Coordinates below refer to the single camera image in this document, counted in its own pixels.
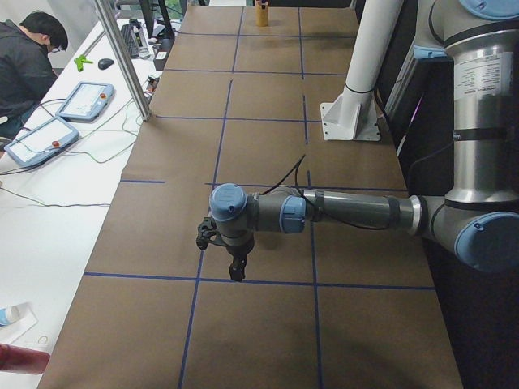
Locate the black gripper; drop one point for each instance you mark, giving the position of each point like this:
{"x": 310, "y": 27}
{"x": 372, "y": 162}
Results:
{"x": 239, "y": 252}

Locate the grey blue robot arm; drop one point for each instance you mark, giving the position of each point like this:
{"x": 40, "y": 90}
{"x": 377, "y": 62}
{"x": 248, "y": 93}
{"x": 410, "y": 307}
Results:
{"x": 477, "y": 219}

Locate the tan wooden cup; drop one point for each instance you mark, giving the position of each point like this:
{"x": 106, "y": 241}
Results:
{"x": 261, "y": 13}

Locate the lower teach pendant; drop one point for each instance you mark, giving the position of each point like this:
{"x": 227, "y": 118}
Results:
{"x": 42, "y": 143}

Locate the teach pendant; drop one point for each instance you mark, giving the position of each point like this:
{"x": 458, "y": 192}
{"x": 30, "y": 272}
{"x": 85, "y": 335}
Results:
{"x": 86, "y": 102}
{"x": 42, "y": 143}

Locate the upper teach pendant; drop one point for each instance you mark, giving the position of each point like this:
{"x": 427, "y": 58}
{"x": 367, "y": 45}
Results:
{"x": 86, "y": 102}

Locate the white blue tube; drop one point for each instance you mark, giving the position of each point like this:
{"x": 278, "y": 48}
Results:
{"x": 9, "y": 315}

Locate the red bottle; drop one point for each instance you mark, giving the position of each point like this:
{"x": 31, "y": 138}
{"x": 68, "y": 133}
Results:
{"x": 23, "y": 360}

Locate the black computer mouse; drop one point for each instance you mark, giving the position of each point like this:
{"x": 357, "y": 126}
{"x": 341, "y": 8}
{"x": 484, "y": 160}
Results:
{"x": 105, "y": 63}

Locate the black keyboard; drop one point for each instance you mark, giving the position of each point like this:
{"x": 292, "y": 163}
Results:
{"x": 130, "y": 41}

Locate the green plastic tool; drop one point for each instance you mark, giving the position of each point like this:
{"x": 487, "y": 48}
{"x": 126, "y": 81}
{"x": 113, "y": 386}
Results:
{"x": 81, "y": 61}

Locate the person in dark hoodie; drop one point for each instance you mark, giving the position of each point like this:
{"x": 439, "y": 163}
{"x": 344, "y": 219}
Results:
{"x": 26, "y": 72}

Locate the aluminium frame post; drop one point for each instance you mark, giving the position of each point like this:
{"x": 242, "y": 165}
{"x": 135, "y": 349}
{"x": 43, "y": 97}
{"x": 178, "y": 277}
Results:
{"x": 117, "y": 44}

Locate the white mounting post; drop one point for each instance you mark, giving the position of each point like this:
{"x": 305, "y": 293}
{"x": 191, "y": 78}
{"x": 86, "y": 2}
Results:
{"x": 352, "y": 116}

